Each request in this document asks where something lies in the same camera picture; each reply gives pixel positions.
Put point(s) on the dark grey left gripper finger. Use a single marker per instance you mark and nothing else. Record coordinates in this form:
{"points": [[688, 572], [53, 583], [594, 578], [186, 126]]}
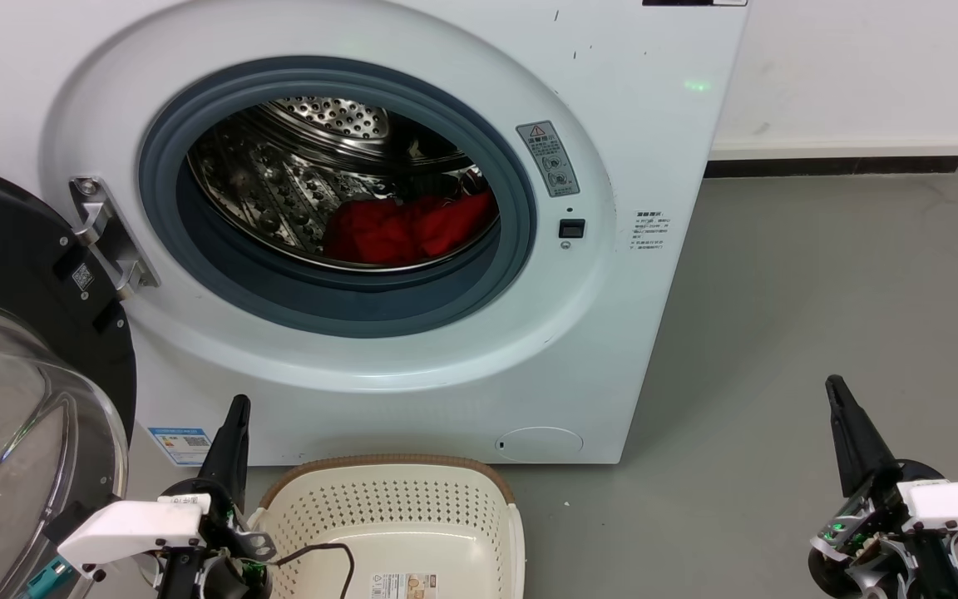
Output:
{"points": [[223, 466], [243, 457]]}

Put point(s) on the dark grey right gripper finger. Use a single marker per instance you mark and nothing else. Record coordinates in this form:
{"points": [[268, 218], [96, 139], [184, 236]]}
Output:
{"points": [[866, 449], [845, 457]]}

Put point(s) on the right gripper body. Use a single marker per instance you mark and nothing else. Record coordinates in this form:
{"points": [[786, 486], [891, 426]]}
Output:
{"points": [[870, 524]]}

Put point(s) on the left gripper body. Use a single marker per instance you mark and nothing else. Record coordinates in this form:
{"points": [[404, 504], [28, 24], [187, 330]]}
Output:
{"points": [[229, 537]]}

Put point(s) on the red cloth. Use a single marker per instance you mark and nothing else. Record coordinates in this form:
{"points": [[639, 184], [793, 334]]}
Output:
{"points": [[396, 229]]}

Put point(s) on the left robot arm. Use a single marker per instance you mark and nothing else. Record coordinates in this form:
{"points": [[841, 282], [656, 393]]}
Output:
{"points": [[213, 582]]}

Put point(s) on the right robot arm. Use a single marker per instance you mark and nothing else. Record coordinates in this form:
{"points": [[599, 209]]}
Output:
{"points": [[928, 574]]}

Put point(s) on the cream perforated laundry basket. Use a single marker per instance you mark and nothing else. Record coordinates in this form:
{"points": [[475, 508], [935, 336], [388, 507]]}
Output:
{"points": [[412, 516]]}

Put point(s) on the printed paper product label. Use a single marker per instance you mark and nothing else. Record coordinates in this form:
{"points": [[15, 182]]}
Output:
{"points": [[402, 586]]}

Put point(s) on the stainless steel washer drum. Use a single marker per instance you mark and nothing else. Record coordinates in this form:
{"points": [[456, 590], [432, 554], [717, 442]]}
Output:
{"points": [[279, 183]]}

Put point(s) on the blue energy label sticker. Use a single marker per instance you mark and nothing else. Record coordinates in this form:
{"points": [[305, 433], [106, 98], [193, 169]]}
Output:
{"points": [[181, 446]]}

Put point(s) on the grey rubber door gasket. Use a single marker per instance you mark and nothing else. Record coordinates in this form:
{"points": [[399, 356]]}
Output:
{"points": [[321, 308]]}

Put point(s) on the QR code sticker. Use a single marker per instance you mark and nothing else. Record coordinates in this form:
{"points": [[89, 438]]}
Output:
{"points": [[83, 276]]}

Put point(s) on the silver door hinge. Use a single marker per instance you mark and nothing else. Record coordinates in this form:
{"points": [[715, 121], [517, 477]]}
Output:
{"points": [[109, 237]]}

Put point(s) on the white and black baseboard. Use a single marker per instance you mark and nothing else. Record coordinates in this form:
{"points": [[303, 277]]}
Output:
{"points": [[837, 158]]}

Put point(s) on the round filter cover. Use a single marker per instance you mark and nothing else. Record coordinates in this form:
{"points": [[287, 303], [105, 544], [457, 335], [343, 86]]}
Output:
{"points": [[539, 445]]}

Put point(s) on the small printed text label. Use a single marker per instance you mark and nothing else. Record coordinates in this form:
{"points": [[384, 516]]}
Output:
{"points": [[651, 230]]}

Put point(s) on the black door latch socket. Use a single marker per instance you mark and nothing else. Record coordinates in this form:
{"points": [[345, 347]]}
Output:
{"points": [[572, 228]]}

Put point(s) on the white front-load washing machine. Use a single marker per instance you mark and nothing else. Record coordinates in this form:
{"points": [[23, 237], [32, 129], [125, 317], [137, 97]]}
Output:
{"points": [[654, 125]]}

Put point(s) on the grey warning sticker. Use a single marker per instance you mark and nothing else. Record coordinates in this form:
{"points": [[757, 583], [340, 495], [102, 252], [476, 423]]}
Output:
{"points": [[548, 158]]}

